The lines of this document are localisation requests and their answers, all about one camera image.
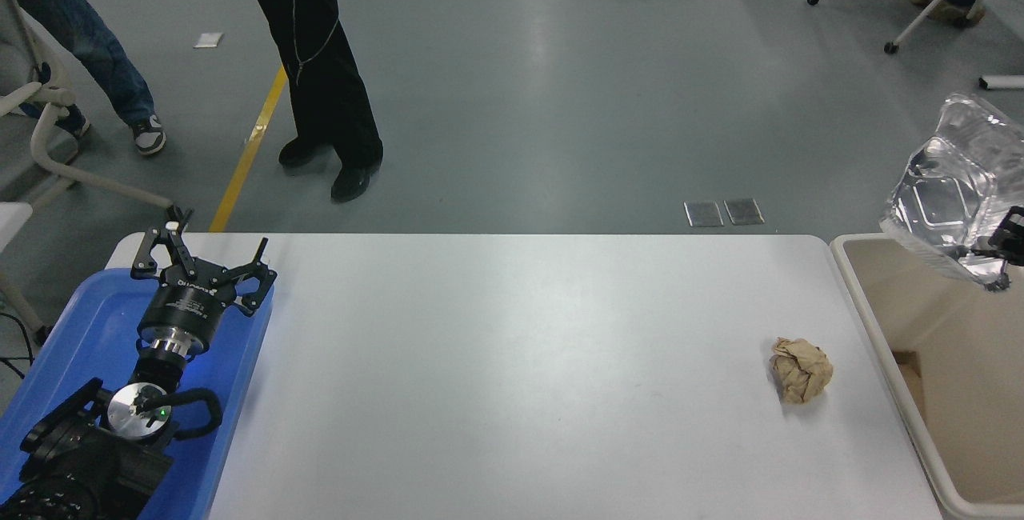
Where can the white office chair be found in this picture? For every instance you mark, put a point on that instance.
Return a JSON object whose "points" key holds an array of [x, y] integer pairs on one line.
{"points": [[32, 156]]}

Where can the white bar on floor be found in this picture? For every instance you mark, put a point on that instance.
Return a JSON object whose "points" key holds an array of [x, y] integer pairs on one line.
{"points": [[1002, 82]]}

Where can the grey metal floor plate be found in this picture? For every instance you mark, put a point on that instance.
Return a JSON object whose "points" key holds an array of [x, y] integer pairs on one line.
{"points": [[744, 211], [704, 214]]}

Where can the crumpled tan paper ball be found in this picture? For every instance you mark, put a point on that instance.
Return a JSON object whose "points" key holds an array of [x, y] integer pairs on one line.
{"points": [[802, 372]]}

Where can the silver foil tray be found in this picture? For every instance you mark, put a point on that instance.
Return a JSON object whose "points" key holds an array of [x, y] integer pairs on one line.
{"points": [[944, 192]]}

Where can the blue plastic tray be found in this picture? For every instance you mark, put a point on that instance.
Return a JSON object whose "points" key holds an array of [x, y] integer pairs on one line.
{"points": [[88, 320]]}

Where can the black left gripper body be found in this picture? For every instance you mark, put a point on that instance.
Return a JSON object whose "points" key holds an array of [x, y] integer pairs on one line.
{"points": [[186, 310]]}

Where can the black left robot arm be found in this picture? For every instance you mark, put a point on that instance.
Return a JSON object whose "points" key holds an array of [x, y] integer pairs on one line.
{"points": [[84, 460]]}

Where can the large pale bin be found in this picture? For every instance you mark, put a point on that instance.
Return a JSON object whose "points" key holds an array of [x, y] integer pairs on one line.
{"points": [[960, 392]]}

